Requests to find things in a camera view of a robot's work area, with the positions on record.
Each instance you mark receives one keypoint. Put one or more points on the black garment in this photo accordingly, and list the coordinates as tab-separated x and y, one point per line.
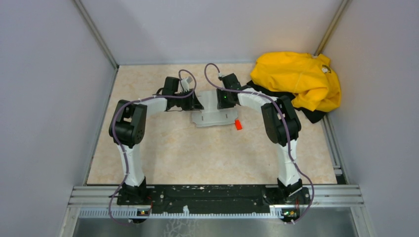
313	116

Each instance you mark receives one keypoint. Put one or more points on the small red block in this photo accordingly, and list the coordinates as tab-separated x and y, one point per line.
238	124

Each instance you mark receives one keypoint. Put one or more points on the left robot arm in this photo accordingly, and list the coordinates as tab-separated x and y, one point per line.
127	127

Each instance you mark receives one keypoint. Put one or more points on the yellow garment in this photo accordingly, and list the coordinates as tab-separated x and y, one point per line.
312	81

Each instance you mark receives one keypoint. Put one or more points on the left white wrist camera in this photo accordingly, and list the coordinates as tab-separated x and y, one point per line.
186	84

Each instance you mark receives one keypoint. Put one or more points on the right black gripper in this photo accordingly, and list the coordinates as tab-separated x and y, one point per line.
221	104

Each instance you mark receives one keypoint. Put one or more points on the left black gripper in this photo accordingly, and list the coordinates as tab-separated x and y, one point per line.
193	103

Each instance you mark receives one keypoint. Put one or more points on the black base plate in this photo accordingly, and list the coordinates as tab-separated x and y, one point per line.
214	199

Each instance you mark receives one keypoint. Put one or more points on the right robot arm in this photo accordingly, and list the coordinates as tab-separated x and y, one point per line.
280	120

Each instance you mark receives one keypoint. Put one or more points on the white cardboard box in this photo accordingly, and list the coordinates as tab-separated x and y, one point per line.
210	115

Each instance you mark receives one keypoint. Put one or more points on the aluminium frame rail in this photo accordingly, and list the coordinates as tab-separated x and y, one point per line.
97	201

